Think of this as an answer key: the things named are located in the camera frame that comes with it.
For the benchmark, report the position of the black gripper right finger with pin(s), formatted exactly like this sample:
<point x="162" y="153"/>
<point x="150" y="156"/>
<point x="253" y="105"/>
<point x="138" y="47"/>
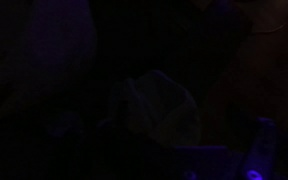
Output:
<point x="264" y="150"/>

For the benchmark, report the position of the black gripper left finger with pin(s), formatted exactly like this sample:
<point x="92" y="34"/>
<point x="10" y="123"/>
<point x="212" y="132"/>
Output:
<point x="204" y="160"/>

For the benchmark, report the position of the dark cloth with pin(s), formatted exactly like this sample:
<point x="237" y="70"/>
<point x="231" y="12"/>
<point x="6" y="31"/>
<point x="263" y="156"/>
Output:
<point x="160" y="106"/>

